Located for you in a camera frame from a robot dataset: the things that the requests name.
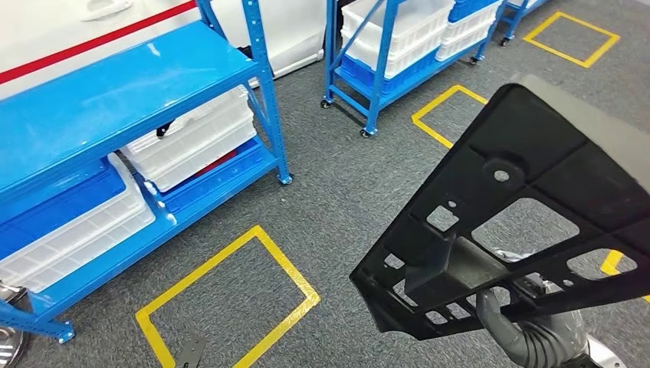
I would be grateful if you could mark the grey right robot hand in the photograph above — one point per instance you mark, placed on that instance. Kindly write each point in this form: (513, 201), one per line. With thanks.
(543, 340)

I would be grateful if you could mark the black plastic mounting part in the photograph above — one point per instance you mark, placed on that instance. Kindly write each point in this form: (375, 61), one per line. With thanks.
(533, 132)

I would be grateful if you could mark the blue wheeled shelf rack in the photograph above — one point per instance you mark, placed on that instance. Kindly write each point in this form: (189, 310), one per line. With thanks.
(380, 76)
(512, 25)

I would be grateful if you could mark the blue steel shelf rack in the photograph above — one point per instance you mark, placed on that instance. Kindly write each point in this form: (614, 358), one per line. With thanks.
(101, 101)

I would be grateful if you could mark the red item in bin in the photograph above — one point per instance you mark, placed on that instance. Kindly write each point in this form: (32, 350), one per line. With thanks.
(218, 162)

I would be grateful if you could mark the small black object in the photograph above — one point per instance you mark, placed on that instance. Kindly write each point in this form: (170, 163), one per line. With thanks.
(163, 129)

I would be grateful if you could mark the red barrier belt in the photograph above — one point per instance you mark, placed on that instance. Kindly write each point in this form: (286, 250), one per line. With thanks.
(91, 43)

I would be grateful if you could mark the white car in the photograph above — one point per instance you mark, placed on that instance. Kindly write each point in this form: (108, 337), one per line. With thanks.
(40, 30)

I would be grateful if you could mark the black flat robot bracket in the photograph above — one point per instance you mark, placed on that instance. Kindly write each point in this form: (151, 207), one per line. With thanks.
(190, 351)

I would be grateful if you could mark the chrome stanchion post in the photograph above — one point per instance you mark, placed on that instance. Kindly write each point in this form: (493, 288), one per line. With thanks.
(7, 345)

